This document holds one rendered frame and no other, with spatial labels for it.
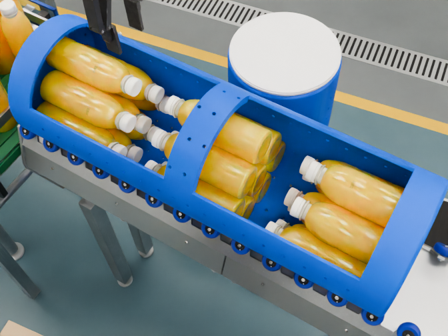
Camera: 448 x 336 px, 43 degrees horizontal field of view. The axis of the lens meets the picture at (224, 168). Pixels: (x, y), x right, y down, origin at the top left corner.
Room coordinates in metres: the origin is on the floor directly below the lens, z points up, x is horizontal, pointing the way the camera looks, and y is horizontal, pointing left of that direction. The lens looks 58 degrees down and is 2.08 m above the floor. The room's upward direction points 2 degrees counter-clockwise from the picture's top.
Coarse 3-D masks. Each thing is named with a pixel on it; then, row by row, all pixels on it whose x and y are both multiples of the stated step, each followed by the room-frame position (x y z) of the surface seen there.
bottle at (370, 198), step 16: (320, 176) 0.55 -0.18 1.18; (336, 176) 0.53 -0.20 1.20; (352, 176) 0.53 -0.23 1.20; (368, 176) 0.53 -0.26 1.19; (336, 192) 0.51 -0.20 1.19; (352, 192) 0.50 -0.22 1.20; (368, 192) 0.49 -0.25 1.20; (384, 192) 0.49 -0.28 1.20; (400, 192) 0.49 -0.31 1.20; (352, 208) 0.48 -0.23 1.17; (368, 208) 0.47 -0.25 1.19; (384, 208) 0.47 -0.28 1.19; (384, 224) 0.45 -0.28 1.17
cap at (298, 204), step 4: (296, 200) 0.52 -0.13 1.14; (300, 200) 0.52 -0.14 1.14; (304, 200) 0.52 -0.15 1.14; (296, 204) 0.51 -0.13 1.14; (300, 204) 0.51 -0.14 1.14; (292, 208) 0.50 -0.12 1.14; (296, 208) 0.50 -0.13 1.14; (300, 208) 0.50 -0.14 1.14; (292, 212) 0.50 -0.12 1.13; (296, 212) 0.50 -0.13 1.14; (296, 216) 0.49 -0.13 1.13
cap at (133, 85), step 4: (128, 80) 0.79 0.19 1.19; (132, 80) 0.79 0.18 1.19; (136, 80) 0.79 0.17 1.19; (140, 80) 0.80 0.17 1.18; (128, 84) 0.78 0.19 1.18; (132, 84) 0.78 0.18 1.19; (136, 84) 0.79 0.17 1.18; (140, 84) 0.80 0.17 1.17; (128, 88) 0.78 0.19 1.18; (132, 88) 0.77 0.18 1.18; (136, 88) 0.78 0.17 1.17; (140, 88) 0.79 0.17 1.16; (128, 92) 0.77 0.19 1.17; (132, 92) 0.77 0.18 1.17; (136, 92) 0.78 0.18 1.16; (132, 96) 0.77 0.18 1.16
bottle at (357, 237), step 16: (304, 208) 0.50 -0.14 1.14; (320, 208) 0.49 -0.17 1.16; (336, 208) 0.49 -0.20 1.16; (320, 224) 0.46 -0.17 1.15; (336, 224) 0.46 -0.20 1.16; (352, 224) 0.45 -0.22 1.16; (368, 224) 0.45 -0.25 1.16; (320, 240) 0.45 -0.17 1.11; (336, 240) 0.43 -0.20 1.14; (352, 240) 0.43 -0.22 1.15; (368, 240) 0.42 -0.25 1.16; (352, 256) 0.41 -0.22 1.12; (368, 256) 0.40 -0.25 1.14
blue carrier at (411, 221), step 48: (48, 48) 0.85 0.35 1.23; (144, 48) 0.86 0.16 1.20; (192, 96) 0.85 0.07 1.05; (240, 96) 0.71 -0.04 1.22; (96, 144) 0.66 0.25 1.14; (144, 144) 0.79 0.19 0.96; (192, 144) 0.61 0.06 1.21; (288, 144) 0.71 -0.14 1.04; (336, 144) 0.67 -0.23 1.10; (192, 192) 0.54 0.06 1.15; (432, 192) 0.47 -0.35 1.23; (240, 240) 0.47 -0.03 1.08; (384, 240) 0.40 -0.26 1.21; (336, 288) 0.36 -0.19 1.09; (384, 288) 0.34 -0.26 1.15
